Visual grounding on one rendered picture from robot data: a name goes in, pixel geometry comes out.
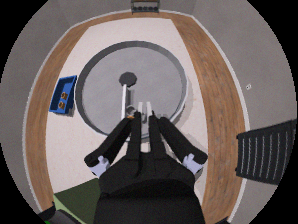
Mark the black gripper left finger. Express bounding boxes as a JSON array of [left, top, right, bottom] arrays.
[[84, 102, 143, 180]]

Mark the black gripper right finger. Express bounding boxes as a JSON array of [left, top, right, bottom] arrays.
[[147, 102, 208, 179]]

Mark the blue shallow tray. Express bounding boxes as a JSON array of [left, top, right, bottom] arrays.
[[49, 75, 77, 116]]

